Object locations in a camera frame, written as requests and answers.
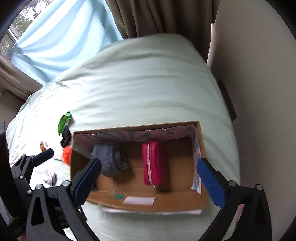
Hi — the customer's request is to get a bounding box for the green wet wipes pack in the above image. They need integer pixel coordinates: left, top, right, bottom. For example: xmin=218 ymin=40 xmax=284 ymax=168
xmin=58 ymin=111 xmax=72 ymax=135

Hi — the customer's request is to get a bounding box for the black small soft item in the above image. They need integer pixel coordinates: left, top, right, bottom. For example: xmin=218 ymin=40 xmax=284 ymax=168
xmin=60 ymin=128 xmax=72 ymax=148

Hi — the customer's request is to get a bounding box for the small brown plush toy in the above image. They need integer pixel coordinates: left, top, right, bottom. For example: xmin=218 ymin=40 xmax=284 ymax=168
xmin=40 ymin=141 xmax=48 ymax=152

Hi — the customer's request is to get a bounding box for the orange fuzzy ball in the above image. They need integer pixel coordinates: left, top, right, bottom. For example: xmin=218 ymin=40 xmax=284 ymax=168
xmin=62 ymin=146 xmax=72 ymax=166

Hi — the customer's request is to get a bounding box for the grey rolled sock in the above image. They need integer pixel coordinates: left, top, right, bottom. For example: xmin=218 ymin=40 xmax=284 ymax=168
xmin=91 ymin=141 xmax=128 ymax=177

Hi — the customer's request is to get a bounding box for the brown left curtain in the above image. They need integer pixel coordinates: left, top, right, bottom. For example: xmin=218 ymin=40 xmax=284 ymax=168
xmin=0 ymin=54 xmax=45 ymax=102

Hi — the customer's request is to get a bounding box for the brown curtain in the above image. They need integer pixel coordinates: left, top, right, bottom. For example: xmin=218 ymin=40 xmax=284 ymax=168
xmin=106 ymin=0 xmax=219 ymax=60
xmin=0 ymin=54 xmax=45 ymax=102

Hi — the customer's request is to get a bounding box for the cardboard storage box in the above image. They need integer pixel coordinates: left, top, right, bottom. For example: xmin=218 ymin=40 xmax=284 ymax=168
xmin=70 ymin=121 xmax=208 ymax=215

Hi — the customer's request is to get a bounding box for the pink zip pouch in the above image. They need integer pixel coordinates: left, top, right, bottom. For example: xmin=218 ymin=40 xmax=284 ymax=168
xmin=142 ymin=140 xmax=169 ymax=186

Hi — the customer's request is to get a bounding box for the light blue window cloth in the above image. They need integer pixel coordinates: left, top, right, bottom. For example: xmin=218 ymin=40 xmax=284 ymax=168
xmin=8 ymin=1 xmax=122 ymax=85

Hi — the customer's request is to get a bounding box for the pale green bed sheet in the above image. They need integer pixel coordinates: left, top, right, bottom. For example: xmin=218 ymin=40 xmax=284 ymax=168
xmin=4 ymin=33 xmax=241 ymax=241

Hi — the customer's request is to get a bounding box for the brown right curtain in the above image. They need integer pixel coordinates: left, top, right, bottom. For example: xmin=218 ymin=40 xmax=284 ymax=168
xmin=106 ymin=0 xmax=219 ymax=60

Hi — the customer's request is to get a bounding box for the window frame with glass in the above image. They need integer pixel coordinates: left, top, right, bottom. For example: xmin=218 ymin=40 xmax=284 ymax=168
xmin=1 ymin=0 xmax=53 ymax=61

